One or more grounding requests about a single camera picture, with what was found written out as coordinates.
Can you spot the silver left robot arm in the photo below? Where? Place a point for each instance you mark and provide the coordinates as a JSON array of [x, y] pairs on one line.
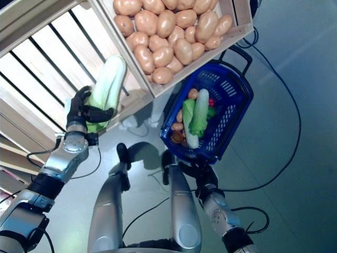
[[73, 142]]

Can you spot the green bell pepper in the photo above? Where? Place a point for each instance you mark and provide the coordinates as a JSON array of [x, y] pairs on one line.
[[211, 112]]

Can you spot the wooden display shelf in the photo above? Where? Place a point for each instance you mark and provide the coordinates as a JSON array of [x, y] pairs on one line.
[[15, 158]]

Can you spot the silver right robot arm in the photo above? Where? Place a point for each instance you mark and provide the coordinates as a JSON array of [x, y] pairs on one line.
[[218, 205]]

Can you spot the small orange fruit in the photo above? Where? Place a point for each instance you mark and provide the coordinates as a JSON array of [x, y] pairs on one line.
[[177, 137]]

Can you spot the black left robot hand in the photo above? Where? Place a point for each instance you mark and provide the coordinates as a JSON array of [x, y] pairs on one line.
[[76, 110]]

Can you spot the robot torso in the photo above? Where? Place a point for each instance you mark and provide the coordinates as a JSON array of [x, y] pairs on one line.
[[150, 246]]

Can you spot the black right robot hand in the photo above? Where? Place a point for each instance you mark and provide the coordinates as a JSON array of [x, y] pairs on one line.
[[204, 175]]

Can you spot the black left robot foot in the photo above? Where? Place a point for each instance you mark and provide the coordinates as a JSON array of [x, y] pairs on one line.
[[123, 158]]

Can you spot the black round object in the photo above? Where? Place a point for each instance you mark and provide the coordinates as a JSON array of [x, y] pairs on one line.
[[256, 8]]

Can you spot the wooden cabbage crate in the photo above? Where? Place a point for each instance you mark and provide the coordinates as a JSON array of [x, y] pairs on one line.
[[65, 52]]

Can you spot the red bell pepper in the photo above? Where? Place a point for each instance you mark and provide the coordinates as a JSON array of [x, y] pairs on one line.
[[212, 102]]

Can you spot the wooden potato crate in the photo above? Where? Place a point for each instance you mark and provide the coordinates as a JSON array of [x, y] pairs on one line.
[[245, 23]]

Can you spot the blue plastic shopping basket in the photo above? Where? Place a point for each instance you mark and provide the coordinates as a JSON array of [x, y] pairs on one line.
[[245, 92]]

